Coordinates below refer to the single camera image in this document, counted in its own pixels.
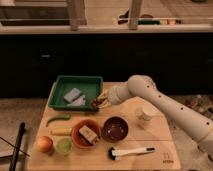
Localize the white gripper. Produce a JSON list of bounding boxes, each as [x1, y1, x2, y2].
[[97, 85, 133, 108]]

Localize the dark purple grapes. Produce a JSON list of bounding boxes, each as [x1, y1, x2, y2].
[[91, 99, 101, 109]]

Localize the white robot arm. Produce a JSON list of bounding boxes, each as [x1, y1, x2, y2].
[[97, 75, 213, 157]]

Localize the purple bowl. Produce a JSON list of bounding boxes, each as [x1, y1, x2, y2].
[[101, 116, 129, 143]]

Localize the tan block in bowl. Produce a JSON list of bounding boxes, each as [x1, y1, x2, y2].
[[79, 125, 98, 144]]

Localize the orange bowl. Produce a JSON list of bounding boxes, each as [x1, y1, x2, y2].
[[71, 119, 101, 149]]

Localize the white cloth piece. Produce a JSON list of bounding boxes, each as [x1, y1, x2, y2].
[[70, 95, 86, 106]]

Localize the grey blue sponge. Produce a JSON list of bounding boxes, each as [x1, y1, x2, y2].
[[64, 88, 82, 103]]

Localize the green plastic tray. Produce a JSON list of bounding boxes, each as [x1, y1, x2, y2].
[[49, 75, 103, 111]]

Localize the white small cup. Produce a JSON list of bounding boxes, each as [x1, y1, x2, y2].
[[136, 107, 153, 122]]

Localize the wooden cutting board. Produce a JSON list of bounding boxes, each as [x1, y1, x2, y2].
[[27, 81, 182, 171]]

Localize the green chili pepper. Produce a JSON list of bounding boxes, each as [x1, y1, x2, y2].
[[46, 114, 71, 127]]

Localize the yellow corn cob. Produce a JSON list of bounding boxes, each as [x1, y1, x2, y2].
[[50, 128, 72, 136]]

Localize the green cup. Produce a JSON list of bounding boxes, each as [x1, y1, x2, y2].
[[55, 138, 72, 155]]

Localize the red yellow apple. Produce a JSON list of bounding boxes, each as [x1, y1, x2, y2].
[[37, 136, 53, 153]]

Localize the black rod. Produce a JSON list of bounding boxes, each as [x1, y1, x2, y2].
[[9, 122, 25, 171]]

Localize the white handled black brush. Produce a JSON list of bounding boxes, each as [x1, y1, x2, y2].
[[108, 147, 155, 160]]

